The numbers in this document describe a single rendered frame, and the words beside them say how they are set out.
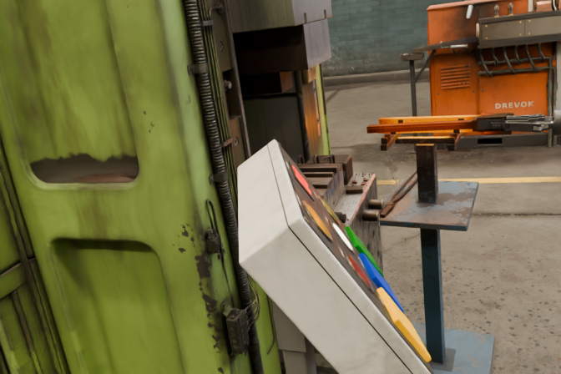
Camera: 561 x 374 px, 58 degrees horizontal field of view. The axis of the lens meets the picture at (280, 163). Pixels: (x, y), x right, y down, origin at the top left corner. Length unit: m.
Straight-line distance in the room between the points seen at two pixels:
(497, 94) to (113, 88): 4.09
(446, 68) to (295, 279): 4.27
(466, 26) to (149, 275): 3.98
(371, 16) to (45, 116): 7.93
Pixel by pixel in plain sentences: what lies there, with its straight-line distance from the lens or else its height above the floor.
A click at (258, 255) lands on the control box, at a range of 0.52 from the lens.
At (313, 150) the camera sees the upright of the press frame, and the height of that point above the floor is 0.97.
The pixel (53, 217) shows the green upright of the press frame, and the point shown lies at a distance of 1.15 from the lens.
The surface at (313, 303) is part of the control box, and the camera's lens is 0.55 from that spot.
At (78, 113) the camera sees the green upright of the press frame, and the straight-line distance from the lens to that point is 1.09.
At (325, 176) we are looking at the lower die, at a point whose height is 0.99.
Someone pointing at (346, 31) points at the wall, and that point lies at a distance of 8.91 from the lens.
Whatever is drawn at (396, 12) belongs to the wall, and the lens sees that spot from 8.78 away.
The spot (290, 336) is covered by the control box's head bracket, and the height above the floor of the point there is 0.95.
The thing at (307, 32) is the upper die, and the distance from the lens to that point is 1.12.
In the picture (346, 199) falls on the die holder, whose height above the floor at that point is 0.92.
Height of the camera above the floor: 1.40
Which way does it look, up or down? 17 degrees down
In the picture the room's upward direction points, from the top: 8 degrees counter-clockwise
